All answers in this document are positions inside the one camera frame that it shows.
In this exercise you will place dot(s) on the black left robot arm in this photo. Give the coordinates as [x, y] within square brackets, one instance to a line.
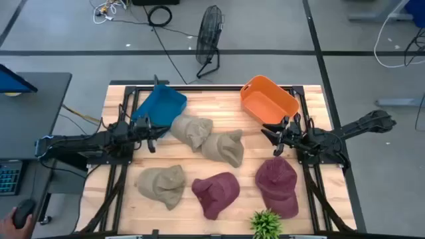
[83, 142]

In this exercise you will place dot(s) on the small green plant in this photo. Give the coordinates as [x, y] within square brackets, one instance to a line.
[266, 225]

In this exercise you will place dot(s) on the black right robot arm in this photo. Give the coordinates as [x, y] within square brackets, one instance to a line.
[358, 124]

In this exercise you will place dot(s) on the black desk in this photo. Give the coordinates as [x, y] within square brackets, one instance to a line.
[30, 116]

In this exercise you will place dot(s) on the black aluminium table frame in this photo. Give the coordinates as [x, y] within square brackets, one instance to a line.
[216, 88]

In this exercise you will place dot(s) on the dark keyboard table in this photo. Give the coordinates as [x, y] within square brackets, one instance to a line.
[31, 179]

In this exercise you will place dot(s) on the computer monitor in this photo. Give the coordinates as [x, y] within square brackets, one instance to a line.
[13, 83]

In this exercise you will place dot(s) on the black computer mouse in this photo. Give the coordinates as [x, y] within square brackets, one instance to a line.
[24, 210]

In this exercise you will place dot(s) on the yellow round disc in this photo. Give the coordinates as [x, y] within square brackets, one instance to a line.
[12, 94]

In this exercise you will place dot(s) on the blue plastic bin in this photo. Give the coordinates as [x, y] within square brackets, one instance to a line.
[162, 104]

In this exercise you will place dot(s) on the grey desk foot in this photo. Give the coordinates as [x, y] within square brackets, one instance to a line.
[375, 17]
[398, 102]

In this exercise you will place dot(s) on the khaki baseball cap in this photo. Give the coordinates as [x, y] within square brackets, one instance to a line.
[191, 129]
[162, 184]
[222, 149]

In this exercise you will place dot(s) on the maroon baseball cap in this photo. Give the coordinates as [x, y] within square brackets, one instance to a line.
[277, 182]
[216, 194]

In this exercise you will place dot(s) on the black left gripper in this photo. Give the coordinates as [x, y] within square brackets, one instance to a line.
[146, 134]

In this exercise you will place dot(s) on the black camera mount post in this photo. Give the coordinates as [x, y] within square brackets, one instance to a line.
[155, 81]

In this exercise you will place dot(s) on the black floor fan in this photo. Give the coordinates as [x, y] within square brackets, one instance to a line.
[208, 33]

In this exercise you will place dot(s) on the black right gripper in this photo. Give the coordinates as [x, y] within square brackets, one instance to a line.
[292, 136]

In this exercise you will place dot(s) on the blue container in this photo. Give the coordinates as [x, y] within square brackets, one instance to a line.
[416, 10]

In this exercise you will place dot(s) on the person's hand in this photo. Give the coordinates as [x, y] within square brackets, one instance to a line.
[8, 229]

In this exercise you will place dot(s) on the orange plastic bin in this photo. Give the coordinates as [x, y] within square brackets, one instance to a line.
[265, 101]

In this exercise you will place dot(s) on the backlit black keyboard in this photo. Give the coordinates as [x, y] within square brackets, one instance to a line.
[9, 179]

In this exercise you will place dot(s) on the black box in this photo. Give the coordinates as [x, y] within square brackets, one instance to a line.
[156, 2]

